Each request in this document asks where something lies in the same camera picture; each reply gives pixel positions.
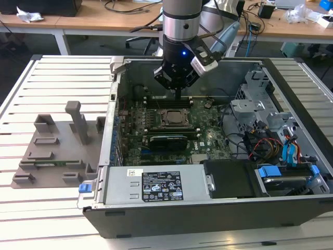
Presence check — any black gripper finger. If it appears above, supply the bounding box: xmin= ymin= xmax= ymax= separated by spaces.
xmin=152 ymin=64 xmax=181 ymax=100
xmin=178 ymin=67 xmax=201 ymax=100

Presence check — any CPU socket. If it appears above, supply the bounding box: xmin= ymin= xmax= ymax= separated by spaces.
xmin=159 ymin=108 xmax=191 ymax=129

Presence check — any black office chair base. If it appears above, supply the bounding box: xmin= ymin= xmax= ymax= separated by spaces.
xmin=125 ymin=36 xmax=160 ymax=56

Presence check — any silver metal disk bay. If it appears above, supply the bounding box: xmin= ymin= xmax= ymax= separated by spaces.
xmin=230 ymin=69 xmax=300 ymax=136

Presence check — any black graphics card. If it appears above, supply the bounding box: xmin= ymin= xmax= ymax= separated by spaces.
xmin=148 ymin=134 xmax=188 ymax=152

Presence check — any wooden top desk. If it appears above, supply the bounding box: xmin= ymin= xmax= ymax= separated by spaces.
xmin=0 ymin=0 xmax=333 ymax=57

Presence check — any green motherboard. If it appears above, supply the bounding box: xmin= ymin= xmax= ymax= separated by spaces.
xmin=117 ymin=96 xmax=233 ymax=167

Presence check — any black desktop box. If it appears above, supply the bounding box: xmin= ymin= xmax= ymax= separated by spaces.
xmin=235 ymin=0 xmax=246 ymax=30

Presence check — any silver chipset heatsink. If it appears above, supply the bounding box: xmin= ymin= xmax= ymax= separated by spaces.
xmin=191 ymin=153 xmax=209 ymax=165

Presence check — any small black box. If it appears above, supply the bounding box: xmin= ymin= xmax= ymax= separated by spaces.
xmin=257 ymin=4 xmax=276 ymax=19

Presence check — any black plastic shroud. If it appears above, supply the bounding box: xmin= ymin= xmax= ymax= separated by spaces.
xmin=202 ymin=160 xmax=257 ymax=200

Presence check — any pale green storage box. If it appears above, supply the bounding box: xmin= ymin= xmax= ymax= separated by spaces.
xmin=280 ymin=41 xmax=308 ymax=58

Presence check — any grey power supply unit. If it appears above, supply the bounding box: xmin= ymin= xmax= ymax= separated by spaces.
xmin=95 ymin=165 xmax=216 ymax=205

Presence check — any grey parts rack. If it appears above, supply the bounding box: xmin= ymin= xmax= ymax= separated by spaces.
xmin=9 ymin=100 xmax=107 ymax=190

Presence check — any grey laptop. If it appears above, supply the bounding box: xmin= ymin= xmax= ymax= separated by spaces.
xmin=274 ymin=0 xmax=305 ymax=9

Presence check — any hard disk in blue carrier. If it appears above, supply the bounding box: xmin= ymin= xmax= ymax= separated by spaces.
xmin=256 ymin=164 xmax=323 ymax=197

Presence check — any clear plastic bag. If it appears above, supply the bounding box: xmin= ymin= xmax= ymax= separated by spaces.
xmin=282 ymin=4 xmax=314 ymax=24

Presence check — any blue case release latch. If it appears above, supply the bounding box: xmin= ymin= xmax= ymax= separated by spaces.
xmin=79 ymin=183 xmax=94 ymax=195

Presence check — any black open PC case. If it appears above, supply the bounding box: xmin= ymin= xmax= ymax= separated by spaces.
xmin=77 ymin=56 xmax=333 ymax=239

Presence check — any black equipment case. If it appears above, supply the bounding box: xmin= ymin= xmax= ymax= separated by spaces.
xmin=0 ymin=0 xmax=83 ymax=18

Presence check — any green RAM stick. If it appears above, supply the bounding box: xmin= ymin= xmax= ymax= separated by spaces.
xmin=33 ymin=161 xmax=69 ymax=167

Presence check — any white cardboard box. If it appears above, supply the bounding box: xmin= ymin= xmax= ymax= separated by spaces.
xmin=311 ymin=14 xmax=333 ymax=29

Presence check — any crumpled white paper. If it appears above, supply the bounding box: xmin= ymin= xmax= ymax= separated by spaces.
xmin=16 ymin=5 xmax=44 ymax=23

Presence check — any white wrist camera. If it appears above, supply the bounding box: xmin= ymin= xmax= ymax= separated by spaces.
xmin=190 ymin=45 xmax=219 ymax=78

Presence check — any thin wire locking lever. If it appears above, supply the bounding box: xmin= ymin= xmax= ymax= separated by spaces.
xmin=152 ymin=96 xmax=162 ymax=113

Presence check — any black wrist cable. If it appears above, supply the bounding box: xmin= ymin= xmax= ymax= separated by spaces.
xmin=129 ymin=23 xmax=164 ymax=33

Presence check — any blue hanging cable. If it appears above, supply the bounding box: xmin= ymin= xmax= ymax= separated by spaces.
xmin=246 ymin=22 xmax=258 ymax=57

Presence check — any black wire bundle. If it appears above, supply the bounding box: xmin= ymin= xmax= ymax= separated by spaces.
xmin=243 ymin=124 xmax=261 ymax=157

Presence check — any red wire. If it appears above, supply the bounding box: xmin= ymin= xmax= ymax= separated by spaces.
xmin=248 ymin=137 xmax=284 ymax=160

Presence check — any yellow wire bundle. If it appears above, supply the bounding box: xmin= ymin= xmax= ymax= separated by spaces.
xmin=270 ymin=140 xmax=282 ymax=157

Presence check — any blue flat wire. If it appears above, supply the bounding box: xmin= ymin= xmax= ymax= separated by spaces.
xmin=290 ymin=144 xmax=299 ymax=168
xmin=282 ymin=142 xmax=291 ymax=167

